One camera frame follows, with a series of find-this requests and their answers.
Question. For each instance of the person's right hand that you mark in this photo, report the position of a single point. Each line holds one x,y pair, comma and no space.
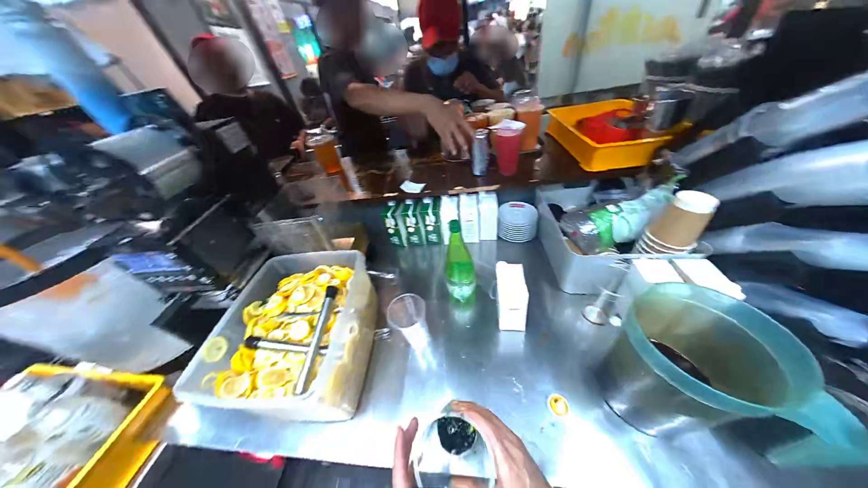
517,462

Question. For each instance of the person's right thumb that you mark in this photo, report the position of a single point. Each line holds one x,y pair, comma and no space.
404,453

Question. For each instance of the person's right fingers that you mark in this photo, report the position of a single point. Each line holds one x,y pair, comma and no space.
485,421

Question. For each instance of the clear plastic cup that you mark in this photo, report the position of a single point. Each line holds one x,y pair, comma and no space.
444,466

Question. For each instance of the black jelly pieces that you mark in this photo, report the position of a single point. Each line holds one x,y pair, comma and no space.
456,435

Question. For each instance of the small yellow lemon slice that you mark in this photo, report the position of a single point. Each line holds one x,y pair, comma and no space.
558,404

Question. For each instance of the translucent plastic tub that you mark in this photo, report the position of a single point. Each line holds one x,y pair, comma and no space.
352,379

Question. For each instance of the white upright carton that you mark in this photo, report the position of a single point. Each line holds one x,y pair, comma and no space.
512,298

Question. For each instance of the empty clear cup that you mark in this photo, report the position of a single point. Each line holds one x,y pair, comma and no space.
407,314

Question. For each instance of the steel muddler with black end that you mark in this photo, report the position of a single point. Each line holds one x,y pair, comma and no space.
281,345
316,342

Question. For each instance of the large teal-rimmed pitcher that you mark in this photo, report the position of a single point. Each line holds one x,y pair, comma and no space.
634,386

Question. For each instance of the pile of lemon slices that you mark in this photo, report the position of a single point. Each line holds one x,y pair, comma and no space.
275,369

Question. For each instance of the green glass bottle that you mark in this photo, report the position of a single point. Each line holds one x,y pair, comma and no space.
460,266

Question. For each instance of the steel jigger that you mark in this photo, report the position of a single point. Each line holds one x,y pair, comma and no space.
601,310

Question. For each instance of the grey plastic bin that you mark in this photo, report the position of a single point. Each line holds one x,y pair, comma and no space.
573,271

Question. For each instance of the stack of white lids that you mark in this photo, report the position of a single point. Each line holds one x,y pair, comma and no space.
517,222

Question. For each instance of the row of drink cartons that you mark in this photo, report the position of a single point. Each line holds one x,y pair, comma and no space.
430,221

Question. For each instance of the clear green-labelled plastic bottle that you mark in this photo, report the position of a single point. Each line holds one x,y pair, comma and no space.
603,228

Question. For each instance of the small white paper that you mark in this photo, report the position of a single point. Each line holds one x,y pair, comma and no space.
412,186

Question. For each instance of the dark wooden counter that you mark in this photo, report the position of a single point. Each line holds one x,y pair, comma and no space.
434,177

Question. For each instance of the white paper napkins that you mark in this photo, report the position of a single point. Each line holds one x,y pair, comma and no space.
709,276

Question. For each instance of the silver drink can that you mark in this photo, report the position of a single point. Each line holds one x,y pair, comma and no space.
480,154

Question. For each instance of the red drink cup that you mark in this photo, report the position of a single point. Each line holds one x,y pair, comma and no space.
508,149

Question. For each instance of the yellow plastic crate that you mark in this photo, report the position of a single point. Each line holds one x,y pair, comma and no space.
129,444

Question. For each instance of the stack of brown paper cups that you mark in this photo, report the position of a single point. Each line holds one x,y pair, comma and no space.
681,222

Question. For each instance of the yellow plastic basket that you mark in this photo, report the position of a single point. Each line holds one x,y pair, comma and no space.
597,159

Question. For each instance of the tall orange drink cup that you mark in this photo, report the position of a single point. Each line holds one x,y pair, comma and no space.
530,125

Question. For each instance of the amber drink cup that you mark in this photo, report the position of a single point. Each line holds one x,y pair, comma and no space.
327,154

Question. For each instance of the pale yellow drink cup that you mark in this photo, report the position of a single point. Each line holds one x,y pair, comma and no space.
500,114

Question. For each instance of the black keypad device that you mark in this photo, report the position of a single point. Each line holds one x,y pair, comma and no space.
159,264

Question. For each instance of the red plastic object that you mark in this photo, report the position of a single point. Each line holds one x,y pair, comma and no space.
603,129

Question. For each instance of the white plastic sheet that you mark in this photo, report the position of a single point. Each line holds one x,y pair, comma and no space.
88,318

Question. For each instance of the clear plastic bags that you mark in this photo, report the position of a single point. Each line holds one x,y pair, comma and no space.
61,420

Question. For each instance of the steel shaker cup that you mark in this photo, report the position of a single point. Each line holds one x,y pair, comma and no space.
668,110

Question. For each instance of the stacks of clear plastic cups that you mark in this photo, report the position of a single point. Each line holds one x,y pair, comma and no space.
780,179

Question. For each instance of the black and grey machine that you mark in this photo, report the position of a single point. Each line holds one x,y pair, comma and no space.
146,162

